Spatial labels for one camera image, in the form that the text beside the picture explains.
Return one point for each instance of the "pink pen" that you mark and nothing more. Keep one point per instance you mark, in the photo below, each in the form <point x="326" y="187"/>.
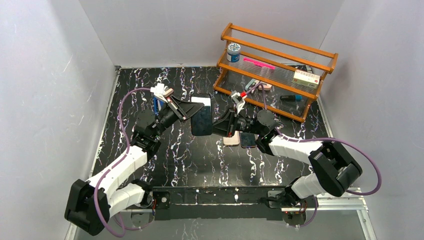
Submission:
<point x="259" y="63"/>

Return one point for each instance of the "white red cardboard box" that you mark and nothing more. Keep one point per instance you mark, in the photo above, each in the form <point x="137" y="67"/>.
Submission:
<point x="307" y="79"/>

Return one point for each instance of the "orange wooden shelf rack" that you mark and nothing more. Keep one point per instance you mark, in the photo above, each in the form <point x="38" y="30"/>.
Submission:
<point x="286" y="56"/>

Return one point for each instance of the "beige pink phone case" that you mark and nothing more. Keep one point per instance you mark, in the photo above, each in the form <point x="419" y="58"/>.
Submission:
<point x="233" y="140"/>

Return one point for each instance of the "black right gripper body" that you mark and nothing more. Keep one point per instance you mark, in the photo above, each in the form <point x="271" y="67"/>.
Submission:
<point x="230" y="124"/>

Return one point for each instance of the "small pink white stapler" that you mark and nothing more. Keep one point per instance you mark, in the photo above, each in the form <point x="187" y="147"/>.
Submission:
<point x="168" y="92"/>

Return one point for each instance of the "white blue labelled jar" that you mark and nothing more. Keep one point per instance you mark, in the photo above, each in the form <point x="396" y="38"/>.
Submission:
<point x="233" y="51"/>

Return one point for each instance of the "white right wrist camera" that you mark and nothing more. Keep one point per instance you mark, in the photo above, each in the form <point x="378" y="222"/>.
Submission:
<point x="239" y="99"/>

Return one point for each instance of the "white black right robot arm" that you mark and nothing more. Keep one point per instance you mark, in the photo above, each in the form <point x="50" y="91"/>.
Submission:
<point x="334" y="168"/>

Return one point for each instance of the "phone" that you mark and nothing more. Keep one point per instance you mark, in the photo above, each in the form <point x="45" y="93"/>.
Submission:
<point x="202" y="121"/>

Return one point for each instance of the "purple edged smartphone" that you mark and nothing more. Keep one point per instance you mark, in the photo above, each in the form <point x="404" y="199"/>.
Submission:
<point x="247" y="140"/>

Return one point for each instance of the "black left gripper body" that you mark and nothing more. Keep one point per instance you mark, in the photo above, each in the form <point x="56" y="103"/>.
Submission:
<point x="178" y="110"/>

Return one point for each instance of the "black arm mounting base bar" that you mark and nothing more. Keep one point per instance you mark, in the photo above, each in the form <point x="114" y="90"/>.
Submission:
<point x="236" y="202"/>

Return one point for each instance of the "light blue small stapler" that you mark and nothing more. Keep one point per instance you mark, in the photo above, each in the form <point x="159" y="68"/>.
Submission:
<point x="251" y="85"/>

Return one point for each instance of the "black blue marker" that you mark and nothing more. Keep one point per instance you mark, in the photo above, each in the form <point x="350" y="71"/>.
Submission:
<point x="291" y="98"/>

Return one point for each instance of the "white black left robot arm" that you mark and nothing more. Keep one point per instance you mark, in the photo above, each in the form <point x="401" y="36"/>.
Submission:
<point x="91" y="203"/>

